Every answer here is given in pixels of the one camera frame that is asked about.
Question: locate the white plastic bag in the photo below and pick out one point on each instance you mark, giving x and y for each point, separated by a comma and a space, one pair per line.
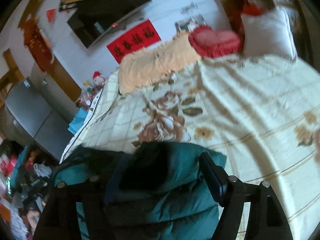
42, 170

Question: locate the red ruffled cushion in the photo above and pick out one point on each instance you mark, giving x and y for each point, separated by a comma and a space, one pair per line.
215, 43

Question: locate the blue paper bag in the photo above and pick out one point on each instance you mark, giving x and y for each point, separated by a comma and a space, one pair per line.
77, 121

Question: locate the peach ruffled pillow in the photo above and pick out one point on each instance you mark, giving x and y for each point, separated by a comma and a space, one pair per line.
148, 66

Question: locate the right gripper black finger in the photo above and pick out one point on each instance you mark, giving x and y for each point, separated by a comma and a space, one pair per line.
228, 192

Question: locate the red banner with characters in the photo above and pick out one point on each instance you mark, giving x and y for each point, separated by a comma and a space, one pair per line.
139, 37

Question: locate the wall-mounted black television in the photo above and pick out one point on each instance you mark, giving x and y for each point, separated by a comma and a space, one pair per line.
95, 18

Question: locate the floral cream bed quilt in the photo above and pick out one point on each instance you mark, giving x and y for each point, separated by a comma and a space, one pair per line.
261, 113

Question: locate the framed photo at headboard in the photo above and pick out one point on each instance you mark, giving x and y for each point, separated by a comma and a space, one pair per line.
189, 24

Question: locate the pig plush toy red hat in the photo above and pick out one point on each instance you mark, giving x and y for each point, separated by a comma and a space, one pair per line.
98, 80

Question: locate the red hanging wall decoration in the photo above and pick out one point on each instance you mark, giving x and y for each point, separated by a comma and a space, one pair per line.
38, 45

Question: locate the white pillow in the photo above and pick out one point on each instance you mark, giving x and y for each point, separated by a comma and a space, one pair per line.
269, 34

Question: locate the dark green quilted jacket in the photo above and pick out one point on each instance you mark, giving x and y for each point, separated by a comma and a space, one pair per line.
158, 192

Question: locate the grey refrigerator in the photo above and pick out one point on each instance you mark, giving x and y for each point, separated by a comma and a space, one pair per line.
28, 119

